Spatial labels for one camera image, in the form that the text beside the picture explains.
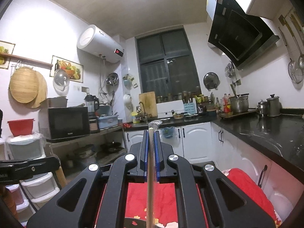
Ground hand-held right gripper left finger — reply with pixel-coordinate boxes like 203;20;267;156
26;130;151;228

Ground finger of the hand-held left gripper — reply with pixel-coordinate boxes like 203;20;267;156
13;155;60;180

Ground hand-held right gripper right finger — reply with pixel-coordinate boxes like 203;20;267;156
153;130;282;228

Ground wooden chopstick pair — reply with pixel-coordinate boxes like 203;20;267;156
146;119;165;228

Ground blue plastic bag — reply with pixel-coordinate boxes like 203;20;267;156
161;126;178;140

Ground grey plastic drawer tower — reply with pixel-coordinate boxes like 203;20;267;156
5;133;61;203

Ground black frying pan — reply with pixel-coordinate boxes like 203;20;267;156
100;142;125;153

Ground white plastic drawer tower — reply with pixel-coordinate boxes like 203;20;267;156
6;185;31;221

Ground chrome faucet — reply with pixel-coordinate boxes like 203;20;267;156
137;101;150;123

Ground red plastic basin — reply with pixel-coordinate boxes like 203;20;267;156
7;118;36;137

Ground white base cabinets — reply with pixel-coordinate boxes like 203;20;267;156
123;121;300;221

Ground metal shelf rack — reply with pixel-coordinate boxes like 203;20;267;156
45;125;127;181

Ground lidded metal pot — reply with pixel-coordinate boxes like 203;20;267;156
72;144;97;160

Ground blue dish basket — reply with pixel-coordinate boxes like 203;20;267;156
97;114;119;129

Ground wooden cutting board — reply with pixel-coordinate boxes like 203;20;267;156
138;91;158;118

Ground black microwave oven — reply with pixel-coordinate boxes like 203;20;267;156
39;106;91;141

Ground blue white cutlery holder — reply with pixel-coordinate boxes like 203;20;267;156
182;98;198;115

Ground row of glass jars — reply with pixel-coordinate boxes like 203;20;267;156
156;85;202;102

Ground grey rectangular tub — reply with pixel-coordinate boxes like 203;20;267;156
39;97;68;108

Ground black blender jug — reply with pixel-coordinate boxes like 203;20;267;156
85;94;100;120

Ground round wooden board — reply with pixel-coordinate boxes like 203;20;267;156
28;70;48;109

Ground hanging steel bowl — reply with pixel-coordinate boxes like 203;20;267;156
106;72;119;86

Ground round bamboo tray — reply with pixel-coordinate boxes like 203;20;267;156
9;67;40;104

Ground orange sauce bottle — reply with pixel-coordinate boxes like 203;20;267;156
222;93;232;114

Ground dark hanging pot lid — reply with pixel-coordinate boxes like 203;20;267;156
203;72;220;92

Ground glass pot lid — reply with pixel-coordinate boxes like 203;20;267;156
53;68;71;93

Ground dark window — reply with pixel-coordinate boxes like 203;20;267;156
135;28;203;95

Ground red floral tablecloth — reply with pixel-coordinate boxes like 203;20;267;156
95;167;278;228

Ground large steel pot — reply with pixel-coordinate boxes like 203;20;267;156
228;93;250;114

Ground black kitchen countertop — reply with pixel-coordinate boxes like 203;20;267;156
122;113;304;169

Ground small steel kettle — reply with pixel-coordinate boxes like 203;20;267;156
256;100;268;117

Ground white water heater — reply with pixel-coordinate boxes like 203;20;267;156
76;24;125;64

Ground steel canister with lid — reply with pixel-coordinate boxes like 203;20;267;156
266;94;282;117

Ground black range hood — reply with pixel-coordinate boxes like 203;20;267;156
206;0;281;71

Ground steel skimmer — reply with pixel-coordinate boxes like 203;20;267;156
298;36;304;70

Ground fruit wall picture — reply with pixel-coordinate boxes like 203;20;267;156
49;55;83;80
0;40;16;70

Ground wooden wall shelf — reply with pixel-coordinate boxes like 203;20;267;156
0;53;53;67

